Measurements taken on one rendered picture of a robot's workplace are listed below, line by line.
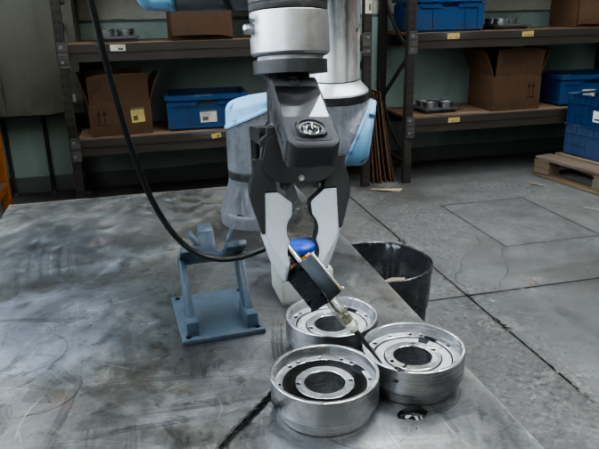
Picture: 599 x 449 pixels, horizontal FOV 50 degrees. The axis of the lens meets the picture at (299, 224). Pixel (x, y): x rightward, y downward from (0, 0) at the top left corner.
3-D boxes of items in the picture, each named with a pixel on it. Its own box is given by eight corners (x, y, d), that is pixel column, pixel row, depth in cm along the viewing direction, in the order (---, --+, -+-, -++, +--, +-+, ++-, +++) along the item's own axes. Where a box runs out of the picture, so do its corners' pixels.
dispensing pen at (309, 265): (386, 372, 60) (274, 234, 61) (365, 379, 64) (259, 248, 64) (399, 358, 61) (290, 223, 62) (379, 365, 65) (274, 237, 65)
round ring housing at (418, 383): (437, 422, 60) (438, 385, 59) (342, 387, 66) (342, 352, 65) (478, 372, 68) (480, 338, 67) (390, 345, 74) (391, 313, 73)
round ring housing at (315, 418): (313, 457, 56) (312, 417, 54) (251, 401, 64) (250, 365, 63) (401, 413, 61) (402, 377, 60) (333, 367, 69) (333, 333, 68)
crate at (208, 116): (242, 118, 445) (241, 85, 438) (249, 127, 409) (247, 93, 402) (167, 122, 435) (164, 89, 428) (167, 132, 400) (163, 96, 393)
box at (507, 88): (549, 108, 456) (555, 45, 442) (483, 112, 445) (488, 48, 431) (515, 101, 496) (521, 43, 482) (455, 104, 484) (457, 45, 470)
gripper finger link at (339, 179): (350, 222, 64) (338, 134, 62) (355, 224, 62) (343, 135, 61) (306, 231, 63) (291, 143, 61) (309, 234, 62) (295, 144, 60)
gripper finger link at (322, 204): (332, 260, 69) (320, 176, 67) (348, 274, 63) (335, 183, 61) (305, 265, 68) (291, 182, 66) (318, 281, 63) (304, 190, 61)
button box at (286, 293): (333, 299, 86) (333, 265, 84) (283, 306, 84) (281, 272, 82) (317, 276, 93) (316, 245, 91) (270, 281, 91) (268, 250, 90)
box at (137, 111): (166, 133, 397) (160, 71, 385) (84, 139, 383) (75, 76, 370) (158, 123, 434) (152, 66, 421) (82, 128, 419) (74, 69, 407)
